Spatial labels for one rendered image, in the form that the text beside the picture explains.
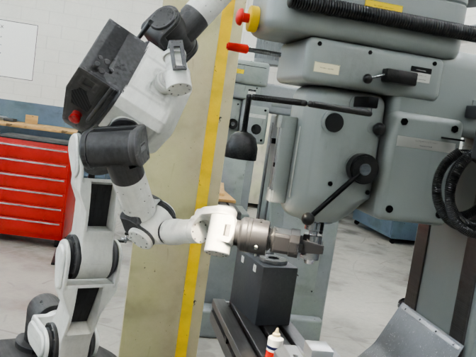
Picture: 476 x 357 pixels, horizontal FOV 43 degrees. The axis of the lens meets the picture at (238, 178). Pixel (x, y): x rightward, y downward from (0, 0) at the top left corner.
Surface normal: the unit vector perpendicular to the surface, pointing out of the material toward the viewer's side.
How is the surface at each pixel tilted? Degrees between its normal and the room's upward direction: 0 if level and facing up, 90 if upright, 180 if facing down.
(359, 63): 90
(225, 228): 66
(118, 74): 58
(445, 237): 90
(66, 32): 90
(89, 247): 80
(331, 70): 90
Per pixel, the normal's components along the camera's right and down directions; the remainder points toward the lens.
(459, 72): 0.20, 0.14
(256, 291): -0.92, -0.09
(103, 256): 0.56, 0.00
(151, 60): 0.54, -0.38
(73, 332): 0.38, -0.79
